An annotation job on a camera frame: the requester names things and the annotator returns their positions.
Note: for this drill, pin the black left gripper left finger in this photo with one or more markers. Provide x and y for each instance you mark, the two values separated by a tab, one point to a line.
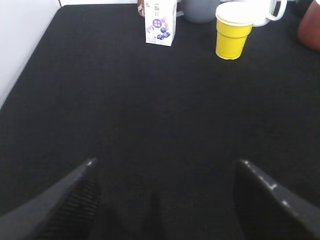
65	211

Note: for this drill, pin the white blueberry milk carton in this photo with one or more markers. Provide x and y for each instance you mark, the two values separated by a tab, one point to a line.
160	21

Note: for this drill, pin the brown drink bottle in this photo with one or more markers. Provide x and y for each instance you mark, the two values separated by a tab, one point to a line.
141	8

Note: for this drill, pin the yellow paper cup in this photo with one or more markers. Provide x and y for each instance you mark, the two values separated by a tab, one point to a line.
234	22

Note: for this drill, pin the grey mug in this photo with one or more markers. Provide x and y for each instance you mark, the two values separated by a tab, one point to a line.
199	11

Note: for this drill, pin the white mug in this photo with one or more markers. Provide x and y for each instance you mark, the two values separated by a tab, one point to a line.
265	11

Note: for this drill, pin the red mug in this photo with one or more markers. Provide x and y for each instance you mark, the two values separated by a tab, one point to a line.
309	28

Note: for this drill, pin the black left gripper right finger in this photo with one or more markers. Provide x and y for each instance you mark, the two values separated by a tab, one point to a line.
266	210

